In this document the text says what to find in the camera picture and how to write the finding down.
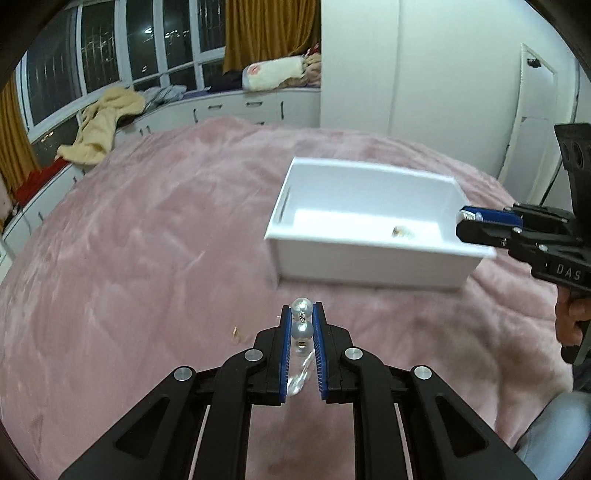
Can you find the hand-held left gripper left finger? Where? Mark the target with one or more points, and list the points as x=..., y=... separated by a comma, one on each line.
x=285, y=364

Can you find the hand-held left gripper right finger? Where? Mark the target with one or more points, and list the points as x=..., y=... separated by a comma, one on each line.
x=320, y=364

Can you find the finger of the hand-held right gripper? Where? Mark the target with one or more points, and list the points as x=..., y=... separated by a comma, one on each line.
x=482, y=237
x=491, y=215

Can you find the clear plastic packet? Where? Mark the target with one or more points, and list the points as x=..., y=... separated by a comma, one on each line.
x=300, y=378

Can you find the pearl earring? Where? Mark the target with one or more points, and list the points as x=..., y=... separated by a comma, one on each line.
x=302, y=318

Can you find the white rectangular box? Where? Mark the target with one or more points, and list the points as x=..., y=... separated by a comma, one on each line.
x=369, y=258

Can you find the small gold jewelry piece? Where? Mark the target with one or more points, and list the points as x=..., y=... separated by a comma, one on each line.
x=402, y=231

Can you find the person's right hand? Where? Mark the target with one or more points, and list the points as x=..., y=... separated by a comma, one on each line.
x=569, y=318

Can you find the small gold earring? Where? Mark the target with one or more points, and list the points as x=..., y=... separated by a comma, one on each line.
x=236, y=333

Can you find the white door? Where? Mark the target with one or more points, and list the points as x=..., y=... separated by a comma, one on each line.
x=535, y=124

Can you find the white wardrobe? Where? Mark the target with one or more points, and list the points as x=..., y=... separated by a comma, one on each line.
x=415, y=69

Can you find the pink fuzzy blanket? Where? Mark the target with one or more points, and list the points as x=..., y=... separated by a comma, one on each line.
x=138, y=277

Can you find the person's jeans leg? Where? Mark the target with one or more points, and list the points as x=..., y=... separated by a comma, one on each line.
x=558, y=438

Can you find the pink plush toy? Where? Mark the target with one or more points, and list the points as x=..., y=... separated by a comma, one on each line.
x=313, y=67

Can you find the white printed pillow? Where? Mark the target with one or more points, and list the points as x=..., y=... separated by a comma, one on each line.
x=272, y=74

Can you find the white window-seat cabinets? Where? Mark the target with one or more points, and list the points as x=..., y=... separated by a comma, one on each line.
x=221, y=108

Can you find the mustard curtain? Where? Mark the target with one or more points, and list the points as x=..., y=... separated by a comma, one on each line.
x=16, y=134
x=268, y=32

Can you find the grey clothes pile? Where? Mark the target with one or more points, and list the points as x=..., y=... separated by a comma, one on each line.
x=161, y=94

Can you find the cream fleece robe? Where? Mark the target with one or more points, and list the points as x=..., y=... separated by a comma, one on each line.
x=106, y=124

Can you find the red cloth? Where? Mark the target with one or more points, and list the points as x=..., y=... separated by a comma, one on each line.
x=39, y=182

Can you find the large bay window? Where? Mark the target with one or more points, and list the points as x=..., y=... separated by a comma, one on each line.
x=115, y=50

